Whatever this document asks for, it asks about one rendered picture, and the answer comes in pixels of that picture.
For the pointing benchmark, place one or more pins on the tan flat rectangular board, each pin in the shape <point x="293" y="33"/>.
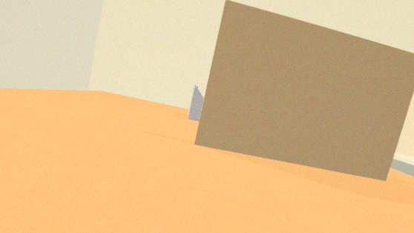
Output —
<point x="285" y="89"/>

